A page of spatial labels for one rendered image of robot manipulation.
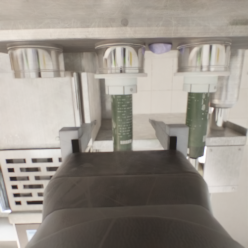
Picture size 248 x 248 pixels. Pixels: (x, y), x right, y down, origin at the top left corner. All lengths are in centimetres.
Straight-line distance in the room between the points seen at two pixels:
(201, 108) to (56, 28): 20
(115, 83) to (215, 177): 32
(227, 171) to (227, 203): 215
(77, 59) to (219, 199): 236
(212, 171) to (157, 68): 143
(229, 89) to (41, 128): 38
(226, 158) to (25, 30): 41
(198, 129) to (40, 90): 26
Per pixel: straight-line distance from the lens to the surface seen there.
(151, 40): 23
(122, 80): 23
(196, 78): 25
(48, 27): 20
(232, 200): 261
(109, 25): 19
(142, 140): 36
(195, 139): 27
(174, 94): 182
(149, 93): 176
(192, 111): 26
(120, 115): 24
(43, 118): 34
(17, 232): 49
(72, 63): 34
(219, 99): 43
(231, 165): 46
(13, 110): 36
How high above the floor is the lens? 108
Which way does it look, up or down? 15 degrees up
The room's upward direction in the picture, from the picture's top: 179 degrees clockwise
